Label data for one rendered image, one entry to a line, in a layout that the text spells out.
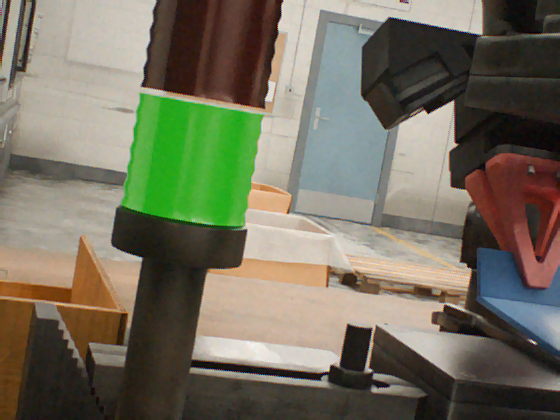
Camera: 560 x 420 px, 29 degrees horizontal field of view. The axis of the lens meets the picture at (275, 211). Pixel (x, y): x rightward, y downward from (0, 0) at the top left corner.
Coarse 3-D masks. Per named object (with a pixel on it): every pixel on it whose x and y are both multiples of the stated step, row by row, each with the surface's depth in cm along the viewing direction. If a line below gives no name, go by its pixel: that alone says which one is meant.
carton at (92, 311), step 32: (96, 256) 70; (0, 288) 77; (32, 288) 78; (64, 288) 79; (96, 288) 65; (0, 320) 53; (64, 320) 54; (96, 320) 55; (0, 352) 54; (0, 384) 54; (0, 416) 54
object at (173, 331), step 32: (128, 224) 31; (160, 224) 30; (192, 224) 30; (160, 256) 30; (192, 256) 30; (224, 256) 31; (160, 288) 31; (192, 288) 32; (160, 320) 31; (192, 320) 32; (128, 352) 32; (160, 352) 31; (192, 352) 32; (128, 384) 32; (160, 384) 32; (128, 416) 32; (160, 416) 32
